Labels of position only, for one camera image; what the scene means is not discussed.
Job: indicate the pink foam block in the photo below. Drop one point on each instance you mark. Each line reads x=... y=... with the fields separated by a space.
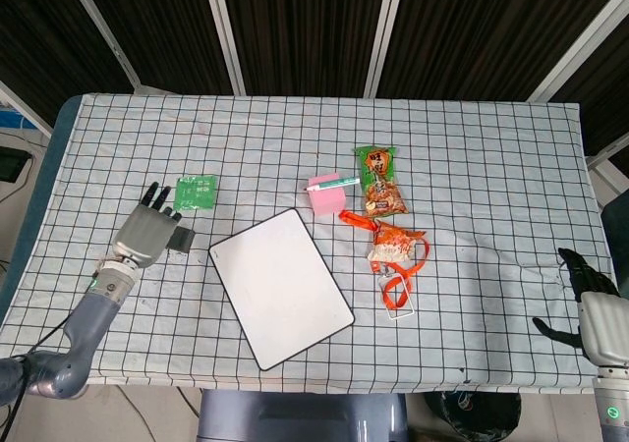
x=326 y=201

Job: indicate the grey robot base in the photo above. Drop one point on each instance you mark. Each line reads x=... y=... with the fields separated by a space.
x=300 y=417

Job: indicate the green flat sachet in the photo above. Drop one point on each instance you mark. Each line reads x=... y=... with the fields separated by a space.
x=197 y=192

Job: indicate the orange white snack bag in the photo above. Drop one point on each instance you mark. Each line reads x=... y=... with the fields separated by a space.
x=393 y=245

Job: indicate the black waste bin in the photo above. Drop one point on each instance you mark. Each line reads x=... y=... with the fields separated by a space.
x=472 y=417

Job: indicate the white board with black frame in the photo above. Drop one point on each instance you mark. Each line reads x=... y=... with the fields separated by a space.
x=280 y=285

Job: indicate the dark partition screen white frame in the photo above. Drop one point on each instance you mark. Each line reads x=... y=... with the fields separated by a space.
x=304 y=24

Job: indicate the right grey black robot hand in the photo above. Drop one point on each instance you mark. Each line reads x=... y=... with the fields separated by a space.
x=602 y=324

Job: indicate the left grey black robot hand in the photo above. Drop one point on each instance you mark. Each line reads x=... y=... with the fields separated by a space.
x=142 y=236

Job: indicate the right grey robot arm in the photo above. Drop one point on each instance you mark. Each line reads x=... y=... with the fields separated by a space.
x=611 y=407

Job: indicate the dark teal chair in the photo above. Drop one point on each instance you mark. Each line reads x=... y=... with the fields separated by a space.
x=619 y=236

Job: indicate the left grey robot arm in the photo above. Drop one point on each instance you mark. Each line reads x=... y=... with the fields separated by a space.
x=83 y=324

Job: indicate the clear badge holder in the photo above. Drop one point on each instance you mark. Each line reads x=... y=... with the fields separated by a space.
x=405 y=314

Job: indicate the blue box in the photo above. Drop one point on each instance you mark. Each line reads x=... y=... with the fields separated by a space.
x=12 y=119

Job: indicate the dark grey board eraser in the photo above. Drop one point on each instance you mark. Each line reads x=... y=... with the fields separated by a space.
x=183 y=239

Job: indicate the checkered light blue tablecloth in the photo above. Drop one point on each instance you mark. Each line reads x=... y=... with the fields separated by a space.
x=467 y=191

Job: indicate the green orange snack bag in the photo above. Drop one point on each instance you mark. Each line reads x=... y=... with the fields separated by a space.
x=381 y=182

